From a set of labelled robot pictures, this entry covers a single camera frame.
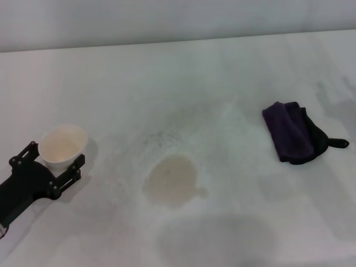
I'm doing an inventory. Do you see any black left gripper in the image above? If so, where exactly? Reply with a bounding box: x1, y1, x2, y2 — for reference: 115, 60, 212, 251
0, 141, 86, 224

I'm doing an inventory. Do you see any white paper cup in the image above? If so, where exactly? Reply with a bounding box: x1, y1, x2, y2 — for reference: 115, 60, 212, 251
38, 124, 89, 171

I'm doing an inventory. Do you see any purple rag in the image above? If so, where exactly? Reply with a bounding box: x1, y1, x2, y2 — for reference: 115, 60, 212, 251
261, 101, 350, 165

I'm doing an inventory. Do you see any large brown water stain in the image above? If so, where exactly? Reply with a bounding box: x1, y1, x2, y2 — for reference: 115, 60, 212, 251
142, 155, 197, 205

